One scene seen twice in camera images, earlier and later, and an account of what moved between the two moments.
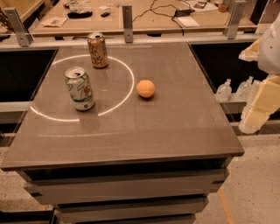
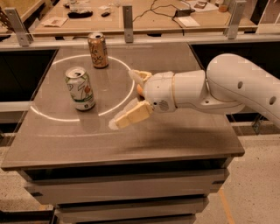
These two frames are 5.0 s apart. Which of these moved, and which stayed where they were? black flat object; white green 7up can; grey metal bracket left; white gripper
Moved: white gripper
Stayed: white green 7up can; black flat object; grey metal bracket left
